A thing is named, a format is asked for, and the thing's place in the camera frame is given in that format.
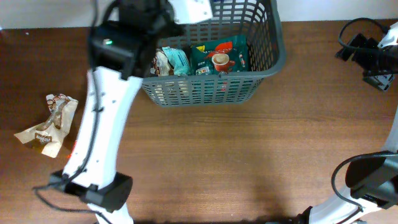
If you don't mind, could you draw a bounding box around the beige snack bag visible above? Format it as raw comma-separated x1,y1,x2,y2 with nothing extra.
14,94,78,158
150,49,175,100

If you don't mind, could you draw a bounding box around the mint green snack packet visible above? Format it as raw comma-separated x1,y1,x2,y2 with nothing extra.
162,47,191,76

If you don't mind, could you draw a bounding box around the grey plastic shopping basket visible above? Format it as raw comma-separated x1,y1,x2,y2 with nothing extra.
142,0,286,107

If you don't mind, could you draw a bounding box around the green coffee sachet bag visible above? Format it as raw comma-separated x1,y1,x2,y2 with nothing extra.
190,35,249,76

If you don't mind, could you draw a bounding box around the orange spaghetti packet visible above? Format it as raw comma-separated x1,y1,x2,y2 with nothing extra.
67,140,77,159

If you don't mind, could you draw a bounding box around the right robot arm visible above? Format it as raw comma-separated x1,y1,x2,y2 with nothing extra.
288,31,397,223

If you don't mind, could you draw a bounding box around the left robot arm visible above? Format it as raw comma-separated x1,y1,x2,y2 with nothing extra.
48,1,183,223

